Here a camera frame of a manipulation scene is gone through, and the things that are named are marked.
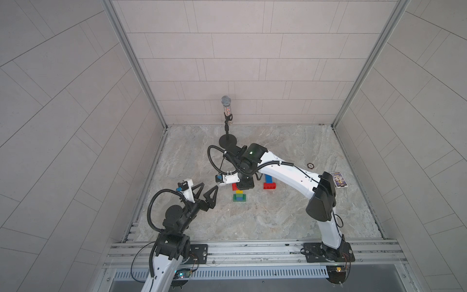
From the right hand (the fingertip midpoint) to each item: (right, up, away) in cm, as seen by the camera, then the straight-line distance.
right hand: (240, 182), depth 79 cm
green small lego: (-1, -6, +2) cm, 6 cm away
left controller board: (-21, -29, -14) cm, 39 cm away
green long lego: (-3, -8, +4) cm, 9 cm away
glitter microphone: (-7, +37, +6) cm, 38 cm away
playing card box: (+50, -2, +12) cm, 51 cm away
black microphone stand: (-8, +18, +29) cm, 35 cm away
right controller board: (+37, -32, -11) cm, 50 cm away
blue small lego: (-1, -8, +4) cm, 9 cm away
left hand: (-11, -1, -3) cm, 12 cm away
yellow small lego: (0, -3, -3) cm, 5 cm away
